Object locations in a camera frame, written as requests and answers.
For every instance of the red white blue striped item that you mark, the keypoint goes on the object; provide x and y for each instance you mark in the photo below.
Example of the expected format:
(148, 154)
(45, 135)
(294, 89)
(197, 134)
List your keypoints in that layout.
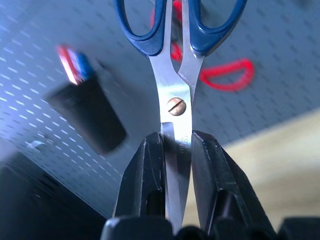
(75, 65)

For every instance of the small metal pegboard hook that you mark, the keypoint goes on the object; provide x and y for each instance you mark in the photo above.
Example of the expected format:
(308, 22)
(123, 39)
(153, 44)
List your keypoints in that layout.
(35, 144)

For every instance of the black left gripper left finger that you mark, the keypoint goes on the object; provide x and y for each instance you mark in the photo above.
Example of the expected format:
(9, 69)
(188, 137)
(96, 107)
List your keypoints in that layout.
(140, 180)

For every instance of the black cup holder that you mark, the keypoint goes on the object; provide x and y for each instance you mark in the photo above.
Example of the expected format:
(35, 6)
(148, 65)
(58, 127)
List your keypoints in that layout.
(92, 115)

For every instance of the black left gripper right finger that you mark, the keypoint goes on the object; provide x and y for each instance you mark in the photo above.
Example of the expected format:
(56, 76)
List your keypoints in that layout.
(212, 175)

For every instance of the grey pegboard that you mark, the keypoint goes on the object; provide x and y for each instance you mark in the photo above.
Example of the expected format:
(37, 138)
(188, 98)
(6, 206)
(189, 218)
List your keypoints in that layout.
(275, 37)

